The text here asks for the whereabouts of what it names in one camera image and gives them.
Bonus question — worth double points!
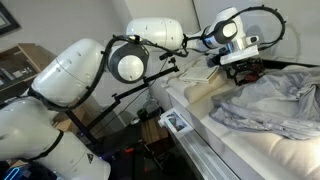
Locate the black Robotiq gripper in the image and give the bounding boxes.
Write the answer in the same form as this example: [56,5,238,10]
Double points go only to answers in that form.
[222,57,267,87]

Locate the grey mesh bag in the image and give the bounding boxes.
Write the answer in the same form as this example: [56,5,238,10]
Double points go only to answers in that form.
[208,67,320,141]

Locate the cream tufted cushion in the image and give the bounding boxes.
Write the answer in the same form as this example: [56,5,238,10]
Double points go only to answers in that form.
[165,61,243,105]

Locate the white bed base ledge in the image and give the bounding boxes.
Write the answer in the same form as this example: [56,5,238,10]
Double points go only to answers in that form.
[148,79,268,180]

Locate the picture postcard white border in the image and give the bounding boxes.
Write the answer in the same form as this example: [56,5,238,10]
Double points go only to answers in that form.
[157,107,195,138]

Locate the white tufted mattress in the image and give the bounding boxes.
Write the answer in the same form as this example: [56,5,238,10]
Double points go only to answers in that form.
[186,63,320,180]

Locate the grey round device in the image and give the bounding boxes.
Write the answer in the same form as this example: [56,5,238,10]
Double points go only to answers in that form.
[136,99,163,122]

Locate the small wooden stool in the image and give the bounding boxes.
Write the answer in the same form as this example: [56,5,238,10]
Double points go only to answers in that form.
[139,115,175,147]

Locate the wooden cabinet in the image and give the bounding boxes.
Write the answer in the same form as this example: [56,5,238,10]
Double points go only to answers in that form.
[0,42,116,136]

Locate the blue lit device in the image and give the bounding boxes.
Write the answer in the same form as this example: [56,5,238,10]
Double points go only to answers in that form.
[2,165,23,180]

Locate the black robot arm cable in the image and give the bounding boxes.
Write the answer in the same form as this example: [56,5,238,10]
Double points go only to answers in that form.
[84,4,288,101]

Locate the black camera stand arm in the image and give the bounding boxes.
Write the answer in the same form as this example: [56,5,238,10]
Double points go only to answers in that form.
[62,49,181,148]

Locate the dark framed wall picture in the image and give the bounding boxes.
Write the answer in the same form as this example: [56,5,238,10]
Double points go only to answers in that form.
[0,2,22,37]

